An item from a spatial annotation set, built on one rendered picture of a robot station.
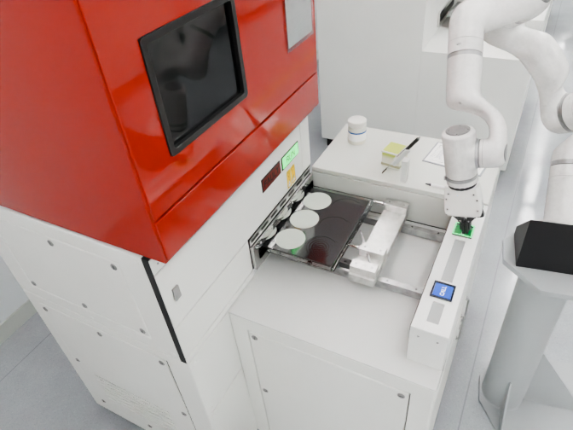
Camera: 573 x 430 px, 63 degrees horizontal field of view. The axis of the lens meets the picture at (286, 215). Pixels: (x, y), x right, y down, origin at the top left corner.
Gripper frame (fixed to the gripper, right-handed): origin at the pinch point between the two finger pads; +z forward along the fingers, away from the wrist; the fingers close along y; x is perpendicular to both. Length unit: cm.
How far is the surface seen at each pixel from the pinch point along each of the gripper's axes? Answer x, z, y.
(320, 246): -16.4, -0.2, -41.1
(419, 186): 16.9, -2.1, -18.2
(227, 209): -36, -28, -53
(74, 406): -69, 67, -160
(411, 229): 8.0, 9.9, -19.8
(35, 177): -66, -57, -76
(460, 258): -12.0, 2.4, 0.9
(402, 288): -19.0, 10.7, -14.8
